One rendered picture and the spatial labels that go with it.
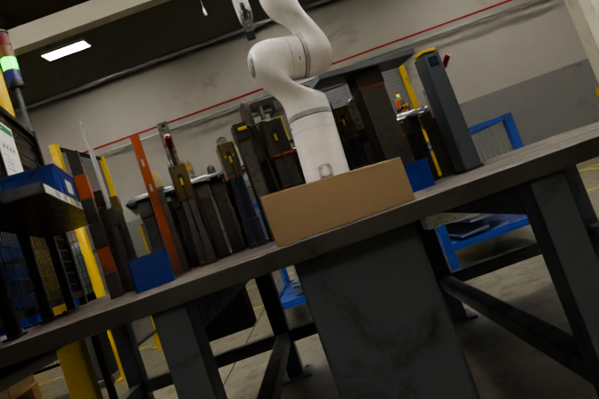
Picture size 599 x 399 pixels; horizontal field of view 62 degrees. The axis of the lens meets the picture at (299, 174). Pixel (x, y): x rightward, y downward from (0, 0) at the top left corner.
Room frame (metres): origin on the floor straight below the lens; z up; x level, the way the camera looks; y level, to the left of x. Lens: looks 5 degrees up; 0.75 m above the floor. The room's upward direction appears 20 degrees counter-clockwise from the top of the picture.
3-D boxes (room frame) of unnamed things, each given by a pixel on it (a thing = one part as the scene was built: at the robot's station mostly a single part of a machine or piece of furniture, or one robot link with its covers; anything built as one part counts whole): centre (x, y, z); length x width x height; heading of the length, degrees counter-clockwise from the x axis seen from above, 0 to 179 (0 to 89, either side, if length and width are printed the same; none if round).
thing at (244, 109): (1.76, 0.03, 0.94); 0.18 x 0.13 x 0.49; 105
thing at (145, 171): (1.68, 0.49, 0.95); 0.03 x 0.01 x 0.50; 105
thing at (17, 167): (1.81, 0.99, 1.30); 0.23 x 0.02 x 0.31; 15
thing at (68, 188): (1.64, 0.83, 1.09); 0.30 x 0.17 x 0.13; 14
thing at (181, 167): (1.68, 0.39, 0.87); 0.10 x 0.07 x 0.35; 15
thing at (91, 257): (4.54, 1.85, 1.00); 1.04 x 0.14 x 2.00; 0
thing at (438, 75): (1.79, -0.58, 0.92); 0.08 x 0.08 x 0.44; 15
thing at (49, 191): (1.55, 0.80, 1.01); 0.90 x 0.22 x 0.03; 15
